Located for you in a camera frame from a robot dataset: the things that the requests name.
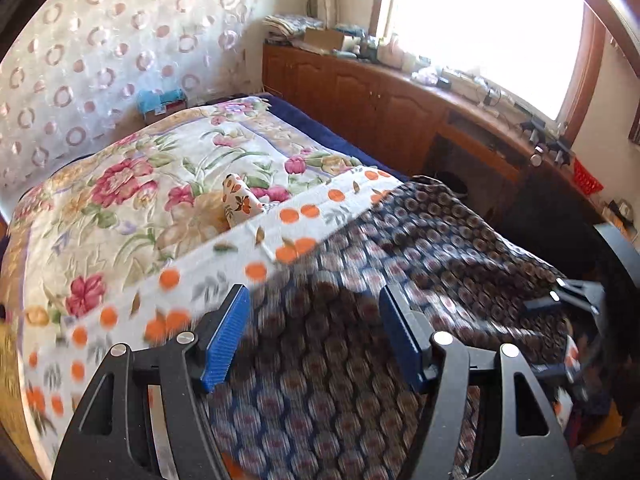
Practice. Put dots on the red mesh basket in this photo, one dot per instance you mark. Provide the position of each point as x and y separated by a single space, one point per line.
586 178

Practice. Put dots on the floral blanket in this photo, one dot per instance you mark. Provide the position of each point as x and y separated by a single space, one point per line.
150 185

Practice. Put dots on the blue box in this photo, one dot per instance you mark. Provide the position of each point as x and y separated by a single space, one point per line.
160 101

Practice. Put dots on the navy patterned garment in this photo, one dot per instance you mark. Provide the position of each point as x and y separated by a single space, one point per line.
375 285

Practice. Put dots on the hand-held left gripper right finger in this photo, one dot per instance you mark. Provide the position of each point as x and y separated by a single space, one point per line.
402 342

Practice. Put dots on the stack of folded cloths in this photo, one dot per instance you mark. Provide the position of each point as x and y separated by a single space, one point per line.
292 25

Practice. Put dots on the white power strip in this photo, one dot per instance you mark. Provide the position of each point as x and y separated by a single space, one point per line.
472 89

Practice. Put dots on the window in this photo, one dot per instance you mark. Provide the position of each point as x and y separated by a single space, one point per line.
480 25

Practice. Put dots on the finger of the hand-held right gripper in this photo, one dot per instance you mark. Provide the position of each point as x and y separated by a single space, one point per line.
556 371
544 305

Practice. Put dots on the grey trash bin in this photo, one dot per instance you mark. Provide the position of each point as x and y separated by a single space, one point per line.
457 187

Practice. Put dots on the navy blue blanket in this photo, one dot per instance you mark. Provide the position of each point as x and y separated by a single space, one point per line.
310 130

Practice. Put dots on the cardboard box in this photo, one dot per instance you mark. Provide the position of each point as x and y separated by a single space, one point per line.
323 38

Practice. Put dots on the circle-patterned curtain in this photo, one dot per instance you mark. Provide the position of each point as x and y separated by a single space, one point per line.
100 60

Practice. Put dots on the rolled orange-print cloth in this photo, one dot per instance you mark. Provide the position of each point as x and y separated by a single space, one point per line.
240 202

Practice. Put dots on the white orange-print sheet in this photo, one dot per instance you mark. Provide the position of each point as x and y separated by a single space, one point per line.
280 220

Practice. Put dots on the wooden cabinet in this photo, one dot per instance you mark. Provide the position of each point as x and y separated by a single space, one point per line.
375 100

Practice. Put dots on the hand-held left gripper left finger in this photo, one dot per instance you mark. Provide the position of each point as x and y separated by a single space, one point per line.
225 342

